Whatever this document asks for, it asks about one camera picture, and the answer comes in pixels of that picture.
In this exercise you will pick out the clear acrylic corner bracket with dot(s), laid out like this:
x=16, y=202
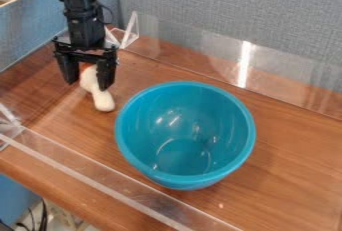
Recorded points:
x=122, y=38

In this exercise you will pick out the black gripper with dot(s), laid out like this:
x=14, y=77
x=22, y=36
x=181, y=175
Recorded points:
x=100, y=53

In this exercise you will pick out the clear acrylic front barrier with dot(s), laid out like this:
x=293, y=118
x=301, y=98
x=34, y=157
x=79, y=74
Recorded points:
x=169, y=210

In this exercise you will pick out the blue plastic bowl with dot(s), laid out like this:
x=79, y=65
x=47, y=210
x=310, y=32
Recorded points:
x=186, y=133

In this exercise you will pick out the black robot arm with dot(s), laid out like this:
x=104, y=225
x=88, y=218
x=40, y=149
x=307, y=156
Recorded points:
x=86, y=44

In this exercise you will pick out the white brown toy mushroom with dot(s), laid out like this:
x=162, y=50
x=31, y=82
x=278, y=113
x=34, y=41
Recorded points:
x=103, y=100

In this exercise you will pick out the clear acrylic back barrier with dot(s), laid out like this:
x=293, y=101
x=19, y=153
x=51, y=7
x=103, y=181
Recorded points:
x=286, y=77

